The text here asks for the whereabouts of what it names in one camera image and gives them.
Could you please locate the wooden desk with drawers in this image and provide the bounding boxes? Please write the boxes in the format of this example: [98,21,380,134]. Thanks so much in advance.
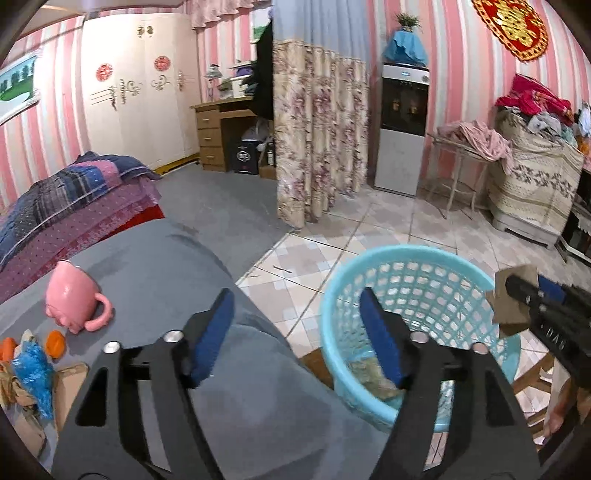
[191,96,256,172]

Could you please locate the black hanging coat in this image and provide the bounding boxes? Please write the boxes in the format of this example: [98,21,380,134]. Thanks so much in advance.
[252,21,273,121]

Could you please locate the cream wardrobe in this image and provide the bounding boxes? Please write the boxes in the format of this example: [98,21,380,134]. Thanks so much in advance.
[81,13,199,169]

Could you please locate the grey table cloth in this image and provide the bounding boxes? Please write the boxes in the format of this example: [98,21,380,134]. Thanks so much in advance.
[1,220,386,479]

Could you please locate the black box under desk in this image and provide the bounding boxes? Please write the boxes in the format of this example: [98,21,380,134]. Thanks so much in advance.
[231,140,260,175]

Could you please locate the landscape wall picture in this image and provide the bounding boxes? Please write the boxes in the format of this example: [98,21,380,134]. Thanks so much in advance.
[0,49,41,124]

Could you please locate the pink pig mug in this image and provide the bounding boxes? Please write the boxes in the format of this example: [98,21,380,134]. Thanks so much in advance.
[45,261,113,335]

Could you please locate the small metal side table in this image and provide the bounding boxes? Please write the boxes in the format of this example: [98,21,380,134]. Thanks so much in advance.
[428,133,490,220]

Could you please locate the bed with purple blankets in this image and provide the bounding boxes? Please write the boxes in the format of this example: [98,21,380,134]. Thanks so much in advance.
[1,151,163,301]

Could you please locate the pink cloth on table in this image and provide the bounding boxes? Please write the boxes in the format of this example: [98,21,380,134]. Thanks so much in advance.
[437,120,514,175]

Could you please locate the person's right hand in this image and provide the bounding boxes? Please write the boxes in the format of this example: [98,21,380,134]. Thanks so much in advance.
[543,378,583,440]

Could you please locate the floral curtain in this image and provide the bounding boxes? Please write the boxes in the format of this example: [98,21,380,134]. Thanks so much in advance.
[273,1,370,229]

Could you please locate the brown cardboard scrap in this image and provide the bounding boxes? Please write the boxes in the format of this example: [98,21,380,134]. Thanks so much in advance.
[485,264,539,339]

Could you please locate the blue cloth covered bottle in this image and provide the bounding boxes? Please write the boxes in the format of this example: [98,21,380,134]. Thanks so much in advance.
[383,30,429,68]

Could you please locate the pile of colourful clothes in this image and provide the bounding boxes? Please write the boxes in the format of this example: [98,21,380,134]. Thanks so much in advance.
[495,74,590,157]

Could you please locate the flat brown cardboard sheet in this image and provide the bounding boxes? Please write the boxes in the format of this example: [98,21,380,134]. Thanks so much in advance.
[52,362,89,434]

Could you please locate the light blue plastic basket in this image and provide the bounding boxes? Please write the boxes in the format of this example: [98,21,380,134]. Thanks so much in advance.
[320,245,521,432]

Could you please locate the blue plastic bag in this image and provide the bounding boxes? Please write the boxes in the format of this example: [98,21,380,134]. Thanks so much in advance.
[11,341,54,421]

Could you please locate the orange plastic bag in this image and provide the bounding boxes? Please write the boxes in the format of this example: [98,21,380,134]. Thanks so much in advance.
[0,337,18,362]

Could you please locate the orange ball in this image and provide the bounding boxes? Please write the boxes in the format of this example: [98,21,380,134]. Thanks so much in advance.
[44,330,66,361]

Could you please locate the water dispenser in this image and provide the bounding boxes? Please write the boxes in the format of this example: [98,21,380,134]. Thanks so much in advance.
[375,62,430,197]

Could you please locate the small potted plant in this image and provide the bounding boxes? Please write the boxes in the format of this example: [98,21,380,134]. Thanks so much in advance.
[396,12,421,32]

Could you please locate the red gold wall decoration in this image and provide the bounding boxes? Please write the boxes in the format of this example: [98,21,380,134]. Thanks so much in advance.
[472,0,549,62]

